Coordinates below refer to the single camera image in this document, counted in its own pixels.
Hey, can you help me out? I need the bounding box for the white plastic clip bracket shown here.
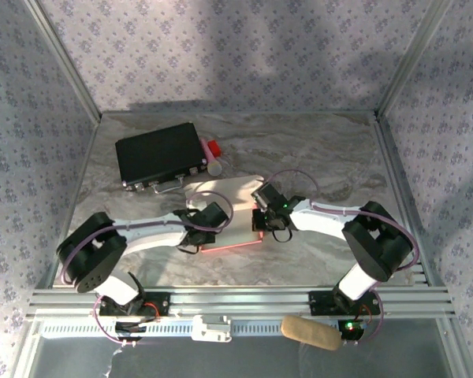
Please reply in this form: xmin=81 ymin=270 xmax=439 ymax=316
xmin=191 ymin=313 xmax=233 ymax=343

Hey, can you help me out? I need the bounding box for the small circuit board with LED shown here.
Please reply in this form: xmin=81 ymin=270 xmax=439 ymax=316
xmin=337 ymin=319 xmax=367 ymax=342

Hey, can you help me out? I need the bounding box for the tan foam roll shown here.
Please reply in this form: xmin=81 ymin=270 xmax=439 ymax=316
xmin=280 ymin=314 xmax=344 ymax=351

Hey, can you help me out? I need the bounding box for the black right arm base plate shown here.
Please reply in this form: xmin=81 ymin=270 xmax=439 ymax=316
xmin=307 ymin=290 xmax=382 ymax=318

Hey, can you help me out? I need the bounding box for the aluminium side floor rail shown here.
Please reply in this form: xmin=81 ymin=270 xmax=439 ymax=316
xmin=37 ymin=113 xmax=103 ymax=291
xmin=372 ymin=112 xmax=470 ymax=378

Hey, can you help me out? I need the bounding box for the black briefcase with metal handle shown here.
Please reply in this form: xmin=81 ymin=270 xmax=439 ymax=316
xmin=114 ymin=122 xmax=209 ymax=195

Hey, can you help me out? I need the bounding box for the aluminium corner post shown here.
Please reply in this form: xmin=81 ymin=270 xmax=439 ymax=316
xmin=376 ymin=0 xmax=454 ymax=119
xmin=23 ymin=0 xmax=102 ymax=119

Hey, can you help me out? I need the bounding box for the pink toy microphone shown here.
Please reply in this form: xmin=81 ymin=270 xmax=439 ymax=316
xmin=199 ymin=137 xmax=224 ymax=177

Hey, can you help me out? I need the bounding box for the pink and white paper box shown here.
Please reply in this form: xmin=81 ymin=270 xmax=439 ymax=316
xmin=184 ymin=176 xmax=270 ymax=254

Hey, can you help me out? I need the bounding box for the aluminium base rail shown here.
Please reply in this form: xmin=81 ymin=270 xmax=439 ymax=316
xmin=26 ymin=286 xmax=457 ymax=321

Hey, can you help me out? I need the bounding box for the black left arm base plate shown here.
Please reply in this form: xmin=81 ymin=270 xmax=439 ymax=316
xmin=96 ymin=290 xmax=171 ymax=318

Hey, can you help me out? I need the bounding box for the white slotted cable duct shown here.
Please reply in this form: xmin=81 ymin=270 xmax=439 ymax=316
xmin=39 ymin=317 xmax=342 ymax=339

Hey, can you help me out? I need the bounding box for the aluminium rear floor rail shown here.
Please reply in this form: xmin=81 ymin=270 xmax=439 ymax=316
xmin=100 ymin=109 xmax=379 ymax=117

